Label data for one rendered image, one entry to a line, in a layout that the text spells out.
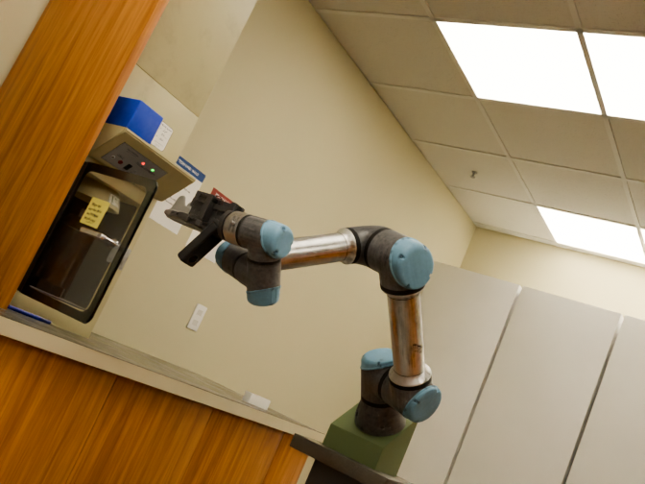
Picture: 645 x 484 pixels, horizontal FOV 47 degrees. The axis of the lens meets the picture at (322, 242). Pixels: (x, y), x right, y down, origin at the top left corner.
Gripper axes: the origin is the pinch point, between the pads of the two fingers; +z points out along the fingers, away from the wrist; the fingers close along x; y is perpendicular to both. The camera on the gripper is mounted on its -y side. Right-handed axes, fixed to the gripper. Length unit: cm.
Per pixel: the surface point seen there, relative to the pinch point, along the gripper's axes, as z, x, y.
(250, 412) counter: 14, -85, -39
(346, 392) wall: 87, -275, -17
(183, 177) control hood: 33.1, -30.2, 18.6
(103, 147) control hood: 38.4, -3.4, 13.6
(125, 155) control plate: 36.8, -10.0, 14.9
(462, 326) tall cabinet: 50, -314, 49
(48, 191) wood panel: 38.4, 5.5, -4.4
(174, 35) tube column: 44, -12, 55
